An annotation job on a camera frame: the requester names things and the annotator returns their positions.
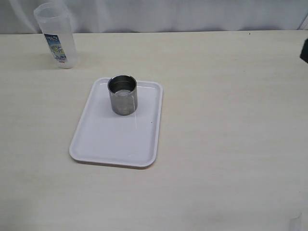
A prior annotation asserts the stainless steel cup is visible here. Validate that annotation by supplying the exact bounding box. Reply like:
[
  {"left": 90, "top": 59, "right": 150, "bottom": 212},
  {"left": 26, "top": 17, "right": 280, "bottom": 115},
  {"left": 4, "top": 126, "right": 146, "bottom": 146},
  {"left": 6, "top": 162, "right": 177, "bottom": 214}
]
[{"left": 107, "top": 74, "right": 138, "bottom": 116}]

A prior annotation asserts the clear plastic water pitcher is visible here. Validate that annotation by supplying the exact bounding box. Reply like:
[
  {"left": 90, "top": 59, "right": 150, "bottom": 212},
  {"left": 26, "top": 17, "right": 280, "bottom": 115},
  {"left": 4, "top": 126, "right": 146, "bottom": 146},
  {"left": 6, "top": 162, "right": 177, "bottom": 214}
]
[{"left": 34, "top": 0, "right": 77, "bottom": 69}]

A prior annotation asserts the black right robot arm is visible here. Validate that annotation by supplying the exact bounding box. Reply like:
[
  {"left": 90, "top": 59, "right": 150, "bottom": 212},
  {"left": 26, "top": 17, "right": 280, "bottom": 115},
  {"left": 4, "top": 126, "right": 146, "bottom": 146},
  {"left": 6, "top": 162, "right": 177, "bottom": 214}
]
[{"left": 299, "top": 38, "right": 308, "bottom": 63}]

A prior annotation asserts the white rectangular plastic tray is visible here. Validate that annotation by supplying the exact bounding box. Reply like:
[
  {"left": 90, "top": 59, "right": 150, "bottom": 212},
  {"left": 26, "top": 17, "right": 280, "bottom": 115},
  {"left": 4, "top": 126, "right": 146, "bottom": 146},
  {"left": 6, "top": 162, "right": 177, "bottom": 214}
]
[{"left": 69, "top": 78, "right": 163, "bottom": 168}]

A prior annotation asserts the white backdrop curtain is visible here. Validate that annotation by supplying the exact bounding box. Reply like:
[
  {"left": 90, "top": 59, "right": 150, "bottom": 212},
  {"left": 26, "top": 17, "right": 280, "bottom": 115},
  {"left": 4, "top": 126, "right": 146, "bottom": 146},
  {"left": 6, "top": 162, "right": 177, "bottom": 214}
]
[{"left": 0, "top": 0, "right": 308, "bottom": 35}]

